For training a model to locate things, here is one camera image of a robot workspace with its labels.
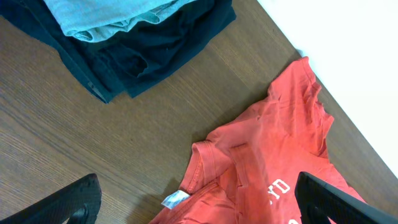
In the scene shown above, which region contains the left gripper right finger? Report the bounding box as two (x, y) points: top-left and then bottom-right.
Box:
(295, 172), (397, 224)

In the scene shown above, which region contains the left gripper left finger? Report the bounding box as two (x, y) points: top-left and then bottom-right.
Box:
(1, 174), (102, 224)

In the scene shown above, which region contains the red printed soccer t-shirt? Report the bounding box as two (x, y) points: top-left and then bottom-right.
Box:
(154, 58), (357, 223)

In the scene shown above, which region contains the folded dark navy garment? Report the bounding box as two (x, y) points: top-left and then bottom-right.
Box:
(1, 0), (236, 103)

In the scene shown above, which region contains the folded light grey garment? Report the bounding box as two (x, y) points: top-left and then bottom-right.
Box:
(45, 0), (193, 43)

